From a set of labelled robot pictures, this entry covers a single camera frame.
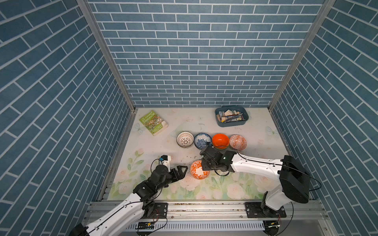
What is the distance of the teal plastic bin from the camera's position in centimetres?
111

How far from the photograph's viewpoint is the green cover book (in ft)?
3.50

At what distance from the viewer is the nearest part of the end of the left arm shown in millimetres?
630

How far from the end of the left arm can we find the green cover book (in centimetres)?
40
